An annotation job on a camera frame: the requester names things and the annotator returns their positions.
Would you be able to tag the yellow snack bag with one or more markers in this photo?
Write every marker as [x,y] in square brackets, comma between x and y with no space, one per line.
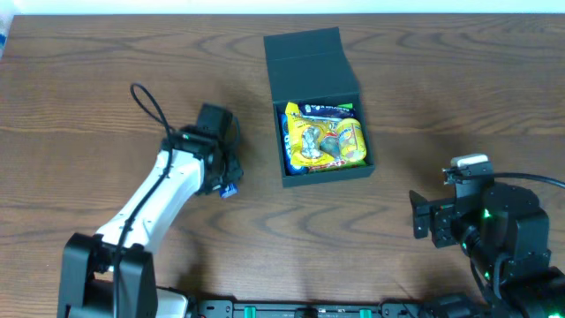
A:
[313,140]

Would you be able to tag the blue Eclipse mints box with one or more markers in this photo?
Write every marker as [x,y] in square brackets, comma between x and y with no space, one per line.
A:
[228,190]

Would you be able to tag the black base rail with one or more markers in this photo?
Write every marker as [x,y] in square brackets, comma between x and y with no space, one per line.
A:
[221,308]

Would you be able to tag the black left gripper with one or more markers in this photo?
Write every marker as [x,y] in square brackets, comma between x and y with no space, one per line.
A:
[232,172]

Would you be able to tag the blue Oreo cookie pack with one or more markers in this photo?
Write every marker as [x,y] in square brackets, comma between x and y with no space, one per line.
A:
[291,169]

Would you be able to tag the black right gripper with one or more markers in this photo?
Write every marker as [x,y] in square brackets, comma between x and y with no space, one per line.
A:
[441,219]

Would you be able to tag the dark green box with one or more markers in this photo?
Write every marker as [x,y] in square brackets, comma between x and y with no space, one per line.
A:
[311,67]

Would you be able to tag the blue Dairy Milk chocolate bar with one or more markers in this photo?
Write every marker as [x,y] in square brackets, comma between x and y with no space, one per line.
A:
[327,111]

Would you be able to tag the yellow gum bottle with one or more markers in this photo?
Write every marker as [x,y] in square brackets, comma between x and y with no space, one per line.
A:
[351,140]

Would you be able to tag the Haribo gummy bag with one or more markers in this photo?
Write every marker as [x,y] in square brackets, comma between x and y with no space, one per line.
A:
[337,165]

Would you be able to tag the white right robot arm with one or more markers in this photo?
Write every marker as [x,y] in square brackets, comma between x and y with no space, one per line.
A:
[503,231]

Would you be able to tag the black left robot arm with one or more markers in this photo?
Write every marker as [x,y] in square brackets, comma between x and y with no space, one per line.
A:
[111,273]

